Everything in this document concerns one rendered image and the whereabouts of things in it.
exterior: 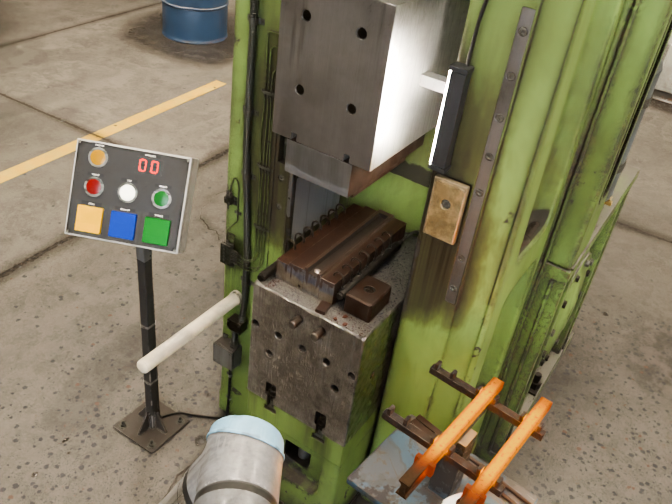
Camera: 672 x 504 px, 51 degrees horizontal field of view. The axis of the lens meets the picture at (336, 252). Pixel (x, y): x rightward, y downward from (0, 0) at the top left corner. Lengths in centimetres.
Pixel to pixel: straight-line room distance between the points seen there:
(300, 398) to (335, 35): 110
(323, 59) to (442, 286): 69
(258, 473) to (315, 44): 103
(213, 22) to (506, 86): 495
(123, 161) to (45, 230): 187
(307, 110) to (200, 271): 194
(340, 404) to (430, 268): 49
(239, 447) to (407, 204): 142
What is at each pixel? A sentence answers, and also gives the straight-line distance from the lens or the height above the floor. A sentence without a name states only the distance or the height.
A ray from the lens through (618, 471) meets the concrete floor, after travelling 313.
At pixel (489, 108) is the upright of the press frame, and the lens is 168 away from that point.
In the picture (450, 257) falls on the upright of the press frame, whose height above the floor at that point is 114.
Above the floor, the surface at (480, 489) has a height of 96.
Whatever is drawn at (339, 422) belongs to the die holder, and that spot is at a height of 56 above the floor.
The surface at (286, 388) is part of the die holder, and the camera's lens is 221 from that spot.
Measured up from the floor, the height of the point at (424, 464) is 97.
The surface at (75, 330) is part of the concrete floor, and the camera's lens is 330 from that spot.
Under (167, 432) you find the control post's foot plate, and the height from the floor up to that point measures 1.
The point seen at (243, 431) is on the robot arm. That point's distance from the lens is 104.
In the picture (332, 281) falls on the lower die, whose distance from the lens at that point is 195.
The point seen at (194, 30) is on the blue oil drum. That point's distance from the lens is 640.
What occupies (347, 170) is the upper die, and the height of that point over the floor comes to 135.
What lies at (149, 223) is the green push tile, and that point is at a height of 103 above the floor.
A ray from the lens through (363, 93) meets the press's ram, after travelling 166.
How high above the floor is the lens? 218
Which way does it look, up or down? 35 degrees down
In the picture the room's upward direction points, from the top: 8 degrees clockwise
